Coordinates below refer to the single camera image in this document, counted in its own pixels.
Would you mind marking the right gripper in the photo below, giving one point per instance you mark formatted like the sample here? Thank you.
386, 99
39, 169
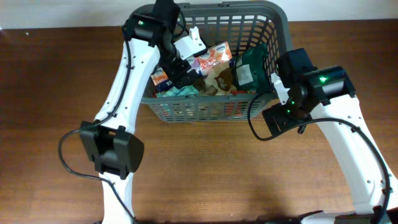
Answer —
277, 121

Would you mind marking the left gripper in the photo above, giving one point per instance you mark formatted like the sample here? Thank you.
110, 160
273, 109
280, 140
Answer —
183, 76

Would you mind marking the teal wet wipes pack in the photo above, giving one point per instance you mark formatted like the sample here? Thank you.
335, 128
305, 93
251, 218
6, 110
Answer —
183, 91

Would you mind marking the orange San Remo spaghetti pack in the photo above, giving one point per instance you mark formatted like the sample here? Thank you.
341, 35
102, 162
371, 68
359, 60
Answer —
239, 92

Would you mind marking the white Kleenex tissue multipack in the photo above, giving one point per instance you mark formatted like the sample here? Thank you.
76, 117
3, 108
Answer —
199, 67

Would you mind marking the brown Pantree snack pouch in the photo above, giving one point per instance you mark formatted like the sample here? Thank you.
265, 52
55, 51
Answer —
217, 81

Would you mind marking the dark green food bag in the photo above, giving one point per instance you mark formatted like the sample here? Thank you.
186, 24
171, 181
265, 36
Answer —
249, 70

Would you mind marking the grey plastic shopping basket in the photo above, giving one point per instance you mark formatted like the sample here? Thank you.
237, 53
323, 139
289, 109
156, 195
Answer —
244, 25

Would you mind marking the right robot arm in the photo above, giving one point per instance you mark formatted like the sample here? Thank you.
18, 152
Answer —
327, 97

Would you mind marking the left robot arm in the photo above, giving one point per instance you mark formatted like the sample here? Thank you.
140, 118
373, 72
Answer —
109, 140

